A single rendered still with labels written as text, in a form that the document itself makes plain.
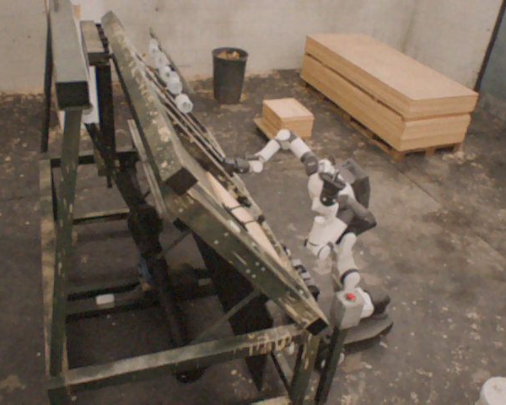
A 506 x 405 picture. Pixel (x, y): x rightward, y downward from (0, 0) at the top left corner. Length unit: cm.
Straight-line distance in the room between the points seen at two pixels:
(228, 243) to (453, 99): 467
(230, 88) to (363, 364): 444
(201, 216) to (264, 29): 645
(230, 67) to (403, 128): 239
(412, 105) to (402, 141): 44
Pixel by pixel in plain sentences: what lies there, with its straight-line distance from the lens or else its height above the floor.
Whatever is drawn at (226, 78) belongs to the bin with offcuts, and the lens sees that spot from 694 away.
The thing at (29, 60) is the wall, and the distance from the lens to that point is 749.
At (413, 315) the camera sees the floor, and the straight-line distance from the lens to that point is 418.
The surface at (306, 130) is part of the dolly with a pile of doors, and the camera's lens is 608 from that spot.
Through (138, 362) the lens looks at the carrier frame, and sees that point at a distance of 253.
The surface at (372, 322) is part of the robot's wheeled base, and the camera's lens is 375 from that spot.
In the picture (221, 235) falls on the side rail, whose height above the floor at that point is 152.
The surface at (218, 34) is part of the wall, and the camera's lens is 794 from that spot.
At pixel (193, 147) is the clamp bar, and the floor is 144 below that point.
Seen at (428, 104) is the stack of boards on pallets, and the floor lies 71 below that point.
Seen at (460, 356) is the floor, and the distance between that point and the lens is 403.
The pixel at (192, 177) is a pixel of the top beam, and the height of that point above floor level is 182.
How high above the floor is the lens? 277
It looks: 34 degrees down
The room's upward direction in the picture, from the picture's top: 6 degrees clockwise
